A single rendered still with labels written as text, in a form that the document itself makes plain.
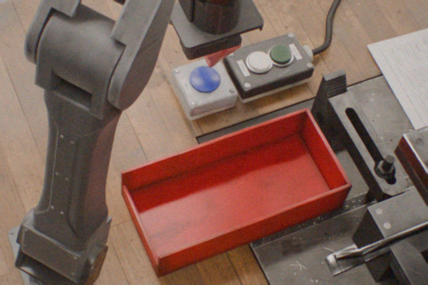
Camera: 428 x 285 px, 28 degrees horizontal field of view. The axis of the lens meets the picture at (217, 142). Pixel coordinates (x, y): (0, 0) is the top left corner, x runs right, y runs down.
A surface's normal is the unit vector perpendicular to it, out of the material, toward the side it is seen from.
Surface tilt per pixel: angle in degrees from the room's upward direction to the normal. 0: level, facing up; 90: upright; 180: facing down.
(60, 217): 76
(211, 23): 92
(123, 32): 38
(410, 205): 0
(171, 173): 90
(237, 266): 0
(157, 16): 90
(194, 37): 2
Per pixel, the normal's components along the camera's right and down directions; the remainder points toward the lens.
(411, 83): 0.11, -0.49
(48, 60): -0.44, 0.58
